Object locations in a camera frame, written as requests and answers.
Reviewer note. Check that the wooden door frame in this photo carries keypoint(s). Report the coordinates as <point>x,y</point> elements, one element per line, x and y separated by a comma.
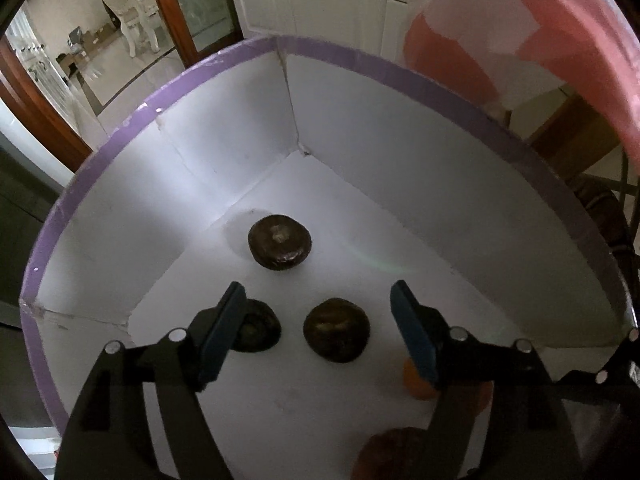
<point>45,115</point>

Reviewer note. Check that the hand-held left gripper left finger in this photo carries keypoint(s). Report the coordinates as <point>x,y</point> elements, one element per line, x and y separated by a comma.
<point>220,340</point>

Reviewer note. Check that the purple rimmed white cardboard box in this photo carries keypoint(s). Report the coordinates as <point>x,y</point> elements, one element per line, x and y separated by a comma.
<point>400,160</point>

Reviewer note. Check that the large red apple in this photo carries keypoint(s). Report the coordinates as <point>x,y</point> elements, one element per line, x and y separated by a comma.
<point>390,452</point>

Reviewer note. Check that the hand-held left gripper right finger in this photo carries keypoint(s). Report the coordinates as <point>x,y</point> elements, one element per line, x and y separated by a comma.
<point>415,335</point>

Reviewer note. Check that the white carved chair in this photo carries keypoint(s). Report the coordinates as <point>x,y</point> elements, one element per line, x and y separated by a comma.
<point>130,10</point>

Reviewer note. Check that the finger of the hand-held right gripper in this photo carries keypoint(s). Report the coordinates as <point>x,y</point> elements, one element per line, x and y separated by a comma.
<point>607,375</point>

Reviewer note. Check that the pink checked plastic tablecloth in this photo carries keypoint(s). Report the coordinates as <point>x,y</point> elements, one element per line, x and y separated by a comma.
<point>560,35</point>

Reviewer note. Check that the wooden table leg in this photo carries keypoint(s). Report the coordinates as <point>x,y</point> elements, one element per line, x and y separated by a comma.
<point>570,125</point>

